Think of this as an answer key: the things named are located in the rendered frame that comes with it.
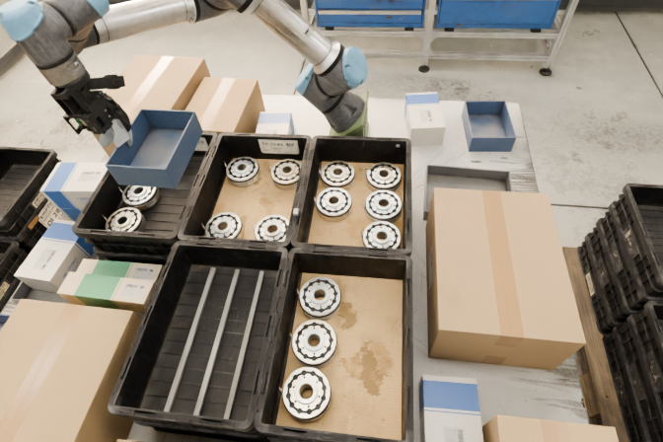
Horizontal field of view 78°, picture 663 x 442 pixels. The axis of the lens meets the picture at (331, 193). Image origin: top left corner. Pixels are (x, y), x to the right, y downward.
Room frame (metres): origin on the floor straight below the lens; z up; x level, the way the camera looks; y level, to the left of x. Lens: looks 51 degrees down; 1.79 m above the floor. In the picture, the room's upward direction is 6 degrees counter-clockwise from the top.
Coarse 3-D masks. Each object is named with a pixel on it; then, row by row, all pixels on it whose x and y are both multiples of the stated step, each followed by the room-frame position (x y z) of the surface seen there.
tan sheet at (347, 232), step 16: (320, 192) 0.78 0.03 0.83; (352, 192) 0.76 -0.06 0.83; (368, 192) 0.76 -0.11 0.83; (400, 192) 0.74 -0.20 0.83; (352, 208) 0.70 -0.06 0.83; (320, 224) 0.66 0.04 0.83; (336, 224) 0.66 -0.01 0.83; (352, 224) 0.65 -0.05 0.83; (368, 224) 0.64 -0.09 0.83; (400, 224) 0.63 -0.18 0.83; (320, 240) 0.61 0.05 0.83; (336, 240) 0.60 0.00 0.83; (352, 240) 0.60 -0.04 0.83
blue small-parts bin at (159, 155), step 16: (144, 112) 0.87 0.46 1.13; (160, 112) 0.86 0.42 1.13; (176, 112) 0.85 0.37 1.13; (192, 112) 0.84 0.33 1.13; (144, 128) 0.84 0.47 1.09; (160, 128) 0.86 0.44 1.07; (176, 128) 0.85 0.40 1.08; (192, 128) 0.80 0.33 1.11; (144, 144) 0.81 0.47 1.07; (160, 144) 0.80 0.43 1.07; (176, 144) 0.80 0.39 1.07; (192, 144) 0.77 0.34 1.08; (112, 160) 0.70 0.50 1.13; (128, 160) 0.74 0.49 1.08; (144, 160) 0.75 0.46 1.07; (160, 160) 0.74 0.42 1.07; (176, 160) 0.69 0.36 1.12; (112, 176) 0.68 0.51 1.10; (128, 176) 0.67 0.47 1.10; (144, 176) 0.66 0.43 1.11; (160, 176) 0.65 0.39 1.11; (176, 176) 0.67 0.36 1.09
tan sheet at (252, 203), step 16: (256, 160) 0.94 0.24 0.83; (272, 160) 0.94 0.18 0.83; (224, 192) 0.82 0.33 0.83; (240, 192) 0.81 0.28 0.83; (256, 192) 0.80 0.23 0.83; (272, 192) 0.80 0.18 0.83; (288, 192) 0.79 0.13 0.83; (224, 208) 0.76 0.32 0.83; (240, 208) 0.75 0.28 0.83; (256, 208) 0.74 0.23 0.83; (272, 208) 0.74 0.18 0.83; (288, 208) 0.73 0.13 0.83; (256, 224) 0.69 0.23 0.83
